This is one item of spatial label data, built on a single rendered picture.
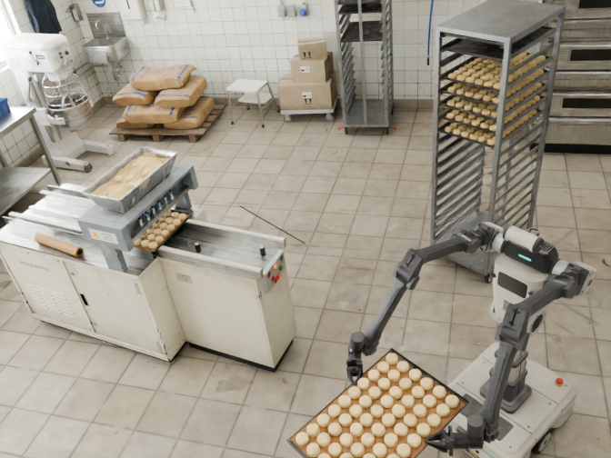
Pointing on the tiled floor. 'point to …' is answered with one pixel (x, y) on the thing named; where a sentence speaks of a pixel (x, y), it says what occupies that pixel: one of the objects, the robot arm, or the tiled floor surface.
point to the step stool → (251, 94)
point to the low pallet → (170, 129)
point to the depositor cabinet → (95, 287)
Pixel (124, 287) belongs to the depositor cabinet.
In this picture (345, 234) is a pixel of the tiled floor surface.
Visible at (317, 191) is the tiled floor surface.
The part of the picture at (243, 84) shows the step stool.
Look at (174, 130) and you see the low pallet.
